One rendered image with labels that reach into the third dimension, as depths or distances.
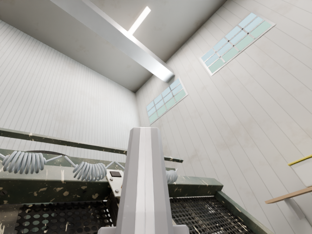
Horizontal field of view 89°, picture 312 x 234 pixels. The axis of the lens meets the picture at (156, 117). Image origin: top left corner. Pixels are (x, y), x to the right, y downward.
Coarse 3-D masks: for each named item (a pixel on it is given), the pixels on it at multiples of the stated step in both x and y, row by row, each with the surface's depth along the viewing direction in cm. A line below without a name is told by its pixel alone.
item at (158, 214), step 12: (156, 132) 9; (156, 144) 8; (156, 156) 7; (156, 168) 7; (156, 180) 6; (156, 192) 6; (168, 192) 6; (156, 204) 5; (168, 204) 6; (156, 216) 5; (168, 216) 5; (156, 228) 5; (168, 228) 5; (180, 228) 6
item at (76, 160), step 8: (0, 152) 90; (8, 152) 93; (24, 152) 97; (32, 152) 100; (0, 160) 88; (16, 160) 93; (56, 160) 106; (64, 160) 109; (72, 160) 112; (80, 160) 116; (88, 160) 120; (96, 160) 124; (104, 160) 128; (112, 168) 128; (120, 168) 133; (168, 168) 169
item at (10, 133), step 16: (0, 128) 47; (64, 144) 57; (80, 144) 60; (96, 144) 64; (32, 160) 48; (48, 160) 52; (176, 160) 91; (80, 176) 55; (96, 176) 57; (176, 176) 83
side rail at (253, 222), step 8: (216, 192) 126; (224, 200) 120; (232, 200) 122; (232, 208) 114; (240, 208) 114; (240, 216) 109; (248, 216) 107; (248, 224) 104; (256, 224) 101; (256, 232) 100; (264, 232) 97; (272, 232) 100
